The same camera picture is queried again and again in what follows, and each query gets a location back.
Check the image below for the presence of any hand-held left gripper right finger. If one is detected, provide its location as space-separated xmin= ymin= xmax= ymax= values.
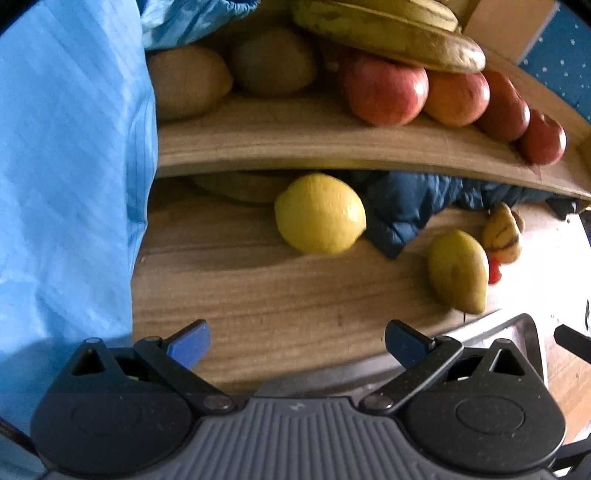
xmin=360 ymin=320 xmax=527 ymax=414

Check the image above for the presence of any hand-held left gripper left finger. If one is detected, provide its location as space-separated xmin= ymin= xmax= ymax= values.
xmin=69 ymin=319 xmax=234 ymax=415

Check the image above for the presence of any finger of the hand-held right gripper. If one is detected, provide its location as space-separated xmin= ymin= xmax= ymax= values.
xmin=553 ymin=324 xmax=591 ymax=357

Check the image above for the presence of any rectangular metal tray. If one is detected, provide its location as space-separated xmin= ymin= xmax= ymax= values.
xmin=256 ymin=312 xmax=549 ymax=398

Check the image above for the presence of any yellow-green mango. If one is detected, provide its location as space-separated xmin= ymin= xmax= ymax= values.
xmin=427 ymin=229 xmax=489 ymax=315

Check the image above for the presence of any striped pepino melon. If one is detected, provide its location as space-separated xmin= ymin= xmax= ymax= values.
xmin=482 ymin=202 xmax=524 ymax=265

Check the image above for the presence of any yellow lemon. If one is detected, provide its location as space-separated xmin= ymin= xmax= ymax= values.
xmin=274 ymin=173 xmax=368 ymax=255

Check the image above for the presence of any dark blue jacket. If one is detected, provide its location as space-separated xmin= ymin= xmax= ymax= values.
xmin=348 ymin=171 xmax=579 ymax=260

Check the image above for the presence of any curved wooden shelf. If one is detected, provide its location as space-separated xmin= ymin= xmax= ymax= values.
xmin=154 ymin=44 xmax=591 ymax=202

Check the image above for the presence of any dark red apple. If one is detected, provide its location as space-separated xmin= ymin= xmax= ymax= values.
xmin=475 ymin=70 xmax=531 ymax=143

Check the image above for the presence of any orange-red apple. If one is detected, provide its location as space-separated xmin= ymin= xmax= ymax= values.
xmin=422 ymin=70 xmax=491 ymax=128

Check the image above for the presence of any pale red apple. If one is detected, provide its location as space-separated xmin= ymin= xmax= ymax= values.
xmin=341 ymin=52 xmax=430 ymax=128

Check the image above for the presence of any brown kiwi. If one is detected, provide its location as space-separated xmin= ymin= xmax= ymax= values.
xmin=148 ymin=45 xmax=234 ymax=122
xmin=229 ymin=26 xmax=320 ymax=97

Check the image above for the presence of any blue white-dotted cloth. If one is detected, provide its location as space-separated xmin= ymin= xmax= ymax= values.
xmin=518 ymin=8 xmax=591 ymax=110

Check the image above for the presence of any browned yellow banana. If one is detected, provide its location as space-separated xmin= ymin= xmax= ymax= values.
xmin=290 ymin=0 xmax=487 ymax=74

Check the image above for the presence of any wooden back board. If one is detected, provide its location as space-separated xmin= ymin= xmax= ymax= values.
xmin=461 ymin=0 xmax=558 ymax=64

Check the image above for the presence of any crumpled light blue cloth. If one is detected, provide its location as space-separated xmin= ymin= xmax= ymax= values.
xmin=140 ymin=0 xmax=262 ymax=49

